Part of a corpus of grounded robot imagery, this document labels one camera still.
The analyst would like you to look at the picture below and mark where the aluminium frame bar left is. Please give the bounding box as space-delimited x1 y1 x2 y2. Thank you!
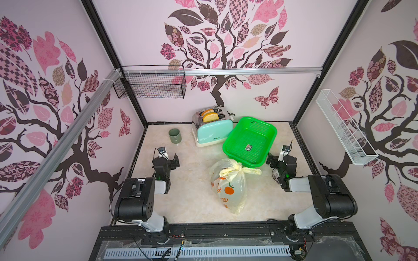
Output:
1 69 121 247

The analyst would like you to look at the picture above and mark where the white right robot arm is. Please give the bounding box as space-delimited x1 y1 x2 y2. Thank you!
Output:
266 153 358 232

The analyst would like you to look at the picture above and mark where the aluminium frame bar back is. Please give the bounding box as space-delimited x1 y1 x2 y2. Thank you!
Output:
124 67 323 76

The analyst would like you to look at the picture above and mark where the mint green toaster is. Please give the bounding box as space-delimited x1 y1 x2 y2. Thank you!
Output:
192 105 234 147

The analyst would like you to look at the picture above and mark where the white wire wall shelf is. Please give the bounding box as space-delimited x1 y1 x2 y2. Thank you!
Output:
316 89 378 165

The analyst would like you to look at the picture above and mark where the back bread slice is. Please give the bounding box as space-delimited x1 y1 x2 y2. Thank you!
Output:
200 109 214 117

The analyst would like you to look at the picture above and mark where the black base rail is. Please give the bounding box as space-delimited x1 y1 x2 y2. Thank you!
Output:
97 220 330 249

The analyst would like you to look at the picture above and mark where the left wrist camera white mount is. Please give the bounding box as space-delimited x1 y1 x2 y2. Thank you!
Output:
158 147 169 160

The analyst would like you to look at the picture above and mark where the black wire wall basket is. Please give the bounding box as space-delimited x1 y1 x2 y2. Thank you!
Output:
113 64 187 99

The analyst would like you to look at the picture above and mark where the white vented cable duct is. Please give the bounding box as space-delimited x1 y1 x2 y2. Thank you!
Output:
102 245 291 261

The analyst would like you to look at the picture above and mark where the front bread slice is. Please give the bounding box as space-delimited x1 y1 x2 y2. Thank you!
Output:
202 112 219 123

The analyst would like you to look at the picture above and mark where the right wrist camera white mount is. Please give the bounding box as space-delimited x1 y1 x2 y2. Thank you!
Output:
278 145 292 162

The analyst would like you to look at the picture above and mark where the green plastic basket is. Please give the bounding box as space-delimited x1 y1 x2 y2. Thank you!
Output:
223 116 278 168

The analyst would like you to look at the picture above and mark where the green ceramic cup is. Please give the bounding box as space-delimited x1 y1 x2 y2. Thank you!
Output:
168 128 182 144

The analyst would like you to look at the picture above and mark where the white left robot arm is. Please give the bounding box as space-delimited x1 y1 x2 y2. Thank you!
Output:
114 154 180 234

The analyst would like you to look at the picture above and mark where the bread slice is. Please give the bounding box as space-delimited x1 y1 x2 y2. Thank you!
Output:
202 112 219 123
200 109 214 117

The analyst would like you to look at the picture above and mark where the cream plastic bag orange print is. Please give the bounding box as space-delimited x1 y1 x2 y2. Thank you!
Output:
209 158 262 215

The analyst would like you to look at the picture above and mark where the aluminium frame bar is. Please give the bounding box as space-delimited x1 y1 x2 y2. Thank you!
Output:
1 69 121 247
124 67 323 76

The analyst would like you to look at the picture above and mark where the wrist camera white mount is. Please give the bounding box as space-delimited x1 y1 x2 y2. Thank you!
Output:
158 147 169 160
278 145 292 162

